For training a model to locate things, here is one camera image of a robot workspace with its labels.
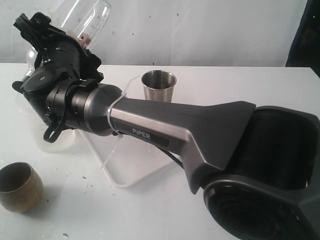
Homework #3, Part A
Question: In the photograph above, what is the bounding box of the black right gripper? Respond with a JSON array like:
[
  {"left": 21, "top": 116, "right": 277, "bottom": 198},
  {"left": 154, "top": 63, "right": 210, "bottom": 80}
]
[{"left": 34, "top": 30, "right": 104, "bottom": 82}]

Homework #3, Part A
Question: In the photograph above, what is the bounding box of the stainless steel cup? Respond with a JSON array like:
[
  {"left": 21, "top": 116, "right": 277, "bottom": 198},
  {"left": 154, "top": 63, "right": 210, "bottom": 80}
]
[{"left": 141, "top": 69, "right": 177, "bottom": 103}]

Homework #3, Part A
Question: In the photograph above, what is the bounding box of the white backdrop sheet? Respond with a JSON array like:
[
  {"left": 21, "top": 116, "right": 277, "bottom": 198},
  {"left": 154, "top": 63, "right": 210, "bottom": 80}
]
[{"left": 0, "top": 0, "right": 307, "bottom": 67}]

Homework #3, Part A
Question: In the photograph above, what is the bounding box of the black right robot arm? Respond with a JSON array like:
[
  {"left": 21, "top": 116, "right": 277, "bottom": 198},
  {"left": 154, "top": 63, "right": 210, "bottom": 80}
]
[{"left": 12, "top": 29, "right": 320, "bottom": 240}]

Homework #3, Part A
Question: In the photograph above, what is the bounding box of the white cable zip tie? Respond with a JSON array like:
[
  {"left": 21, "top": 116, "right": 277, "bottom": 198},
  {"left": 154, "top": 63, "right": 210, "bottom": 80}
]
[{"left": 100, "top": 75, "right": 140, "bottom": 169}]

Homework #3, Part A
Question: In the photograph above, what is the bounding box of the translucent plastic measuring cup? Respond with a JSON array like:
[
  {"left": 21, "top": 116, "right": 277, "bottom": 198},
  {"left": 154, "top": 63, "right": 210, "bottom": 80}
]
[{"left": 14, "top": 94, "right": 76, "bottom": 154}]

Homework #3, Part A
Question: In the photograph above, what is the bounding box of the brass gold cup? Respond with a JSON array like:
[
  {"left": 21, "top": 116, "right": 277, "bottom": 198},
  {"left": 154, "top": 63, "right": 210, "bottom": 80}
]
[{"left": 0, "top": 162, "right": 44, "bottom": 213}]

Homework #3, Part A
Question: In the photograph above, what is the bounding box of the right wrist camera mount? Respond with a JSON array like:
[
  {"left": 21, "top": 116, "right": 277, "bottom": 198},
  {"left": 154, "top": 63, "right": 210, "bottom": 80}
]
[{"left": 13, "top": 12, "right": 68, "bottom": 52}]

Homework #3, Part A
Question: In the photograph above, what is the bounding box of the clear plastic dome lid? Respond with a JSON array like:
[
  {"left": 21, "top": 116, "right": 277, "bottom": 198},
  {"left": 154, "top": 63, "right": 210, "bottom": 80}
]
[{"left": 22, "top": 46, "right": 38, "bottom": 82}]

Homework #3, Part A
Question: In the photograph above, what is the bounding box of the clear plastic shaker jar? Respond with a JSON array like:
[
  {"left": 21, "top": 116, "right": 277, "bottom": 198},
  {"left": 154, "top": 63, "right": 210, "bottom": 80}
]
[{"left": 51, "top": 0, "right": 112, "bottom": 49}]

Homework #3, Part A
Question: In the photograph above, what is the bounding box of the white rectangular tray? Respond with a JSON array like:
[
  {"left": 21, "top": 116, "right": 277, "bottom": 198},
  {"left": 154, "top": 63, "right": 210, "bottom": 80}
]
[{"left": 80, "top": 131, "right": 177, "bottom": 188}]

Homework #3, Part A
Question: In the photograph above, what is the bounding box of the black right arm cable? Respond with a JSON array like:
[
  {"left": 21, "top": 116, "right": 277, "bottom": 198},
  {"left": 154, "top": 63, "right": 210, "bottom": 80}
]
[{"left": 42, "top": 78, "right": 97, "bottom": 144}]

